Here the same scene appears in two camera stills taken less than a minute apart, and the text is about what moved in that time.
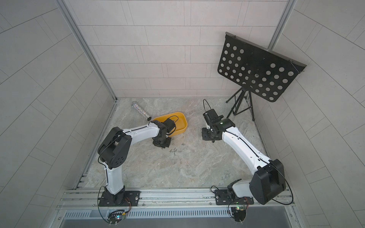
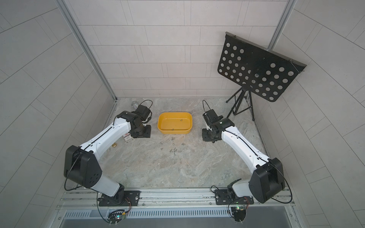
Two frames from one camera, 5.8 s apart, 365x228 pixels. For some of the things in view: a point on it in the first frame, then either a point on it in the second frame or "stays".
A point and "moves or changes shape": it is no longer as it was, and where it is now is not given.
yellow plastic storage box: (179, 119) moves or changes shape
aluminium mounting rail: (173, 200) stays
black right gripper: (205, 137) stays
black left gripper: (167, 145) to (147, 135)
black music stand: (254, 69) stays
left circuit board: (115, 217) stays
